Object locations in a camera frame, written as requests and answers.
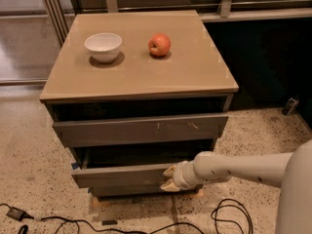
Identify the white ceramic bowl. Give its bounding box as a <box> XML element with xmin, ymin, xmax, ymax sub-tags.
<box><xmin>84</xmin><ymin>32</ymin><xmax>122</xmax><ymax>63</ymax></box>

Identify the grey drawer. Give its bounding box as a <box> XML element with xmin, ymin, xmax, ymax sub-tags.
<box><xmin>70</xmin><ymin>139</ymin><xmax>215</xmax><ymax>189</ymax></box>
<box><xmin>53</xmin><ymin>113</ymin><xmax>228</xmax><ymax>147</ymax></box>

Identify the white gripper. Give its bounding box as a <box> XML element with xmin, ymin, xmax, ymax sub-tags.
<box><xmin>160</xmin><ymin>161</ymin><xmax>205</xmax><ymax>192</ymax></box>

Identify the grey wooden drawer cabinet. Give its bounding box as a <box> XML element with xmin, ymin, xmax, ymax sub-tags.
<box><xmin>40</xmin><ymin>11</ymin><xmax>238</xmax><ymax>198</ymax></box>

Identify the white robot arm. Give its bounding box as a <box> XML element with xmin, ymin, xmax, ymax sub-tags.
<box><xmin>161</xmin><ymin>140</ymin><xmax>312</xmax><ymax>234</ymax></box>

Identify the black floor cable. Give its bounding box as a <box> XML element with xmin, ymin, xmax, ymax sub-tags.
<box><xmin>0</xmin><ymin>198</ymin><xmax>254</xmax><ymax>234</ymax></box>

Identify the small device on floor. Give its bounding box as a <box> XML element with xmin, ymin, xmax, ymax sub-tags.
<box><xmin>282</xmin><ymin>97</ymin><xmax>299</xmax><ymax>116</ymax></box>

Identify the red apple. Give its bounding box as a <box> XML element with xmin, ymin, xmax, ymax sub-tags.
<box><xmin>148</xmin><ymin>33</ymin><xmax>171</xmax><ymax>58</ymax></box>

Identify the black power adapter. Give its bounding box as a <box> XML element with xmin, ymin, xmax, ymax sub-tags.
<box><xmin>7</xmin><ymin>207</ymin><xmax>33</xmax><ymax>221</ymax></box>

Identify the blue tape piece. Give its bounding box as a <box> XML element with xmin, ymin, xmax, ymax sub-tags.
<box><xmin>71</xmin><ymin>163</ymin><xmax>79</xmax><ymax>170</ymax></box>

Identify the grey top drawer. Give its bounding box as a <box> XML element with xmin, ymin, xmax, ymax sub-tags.
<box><xmin>53</xmin><ymin>113</ymin><xmax>228</xmax><ymax>147</ymax></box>

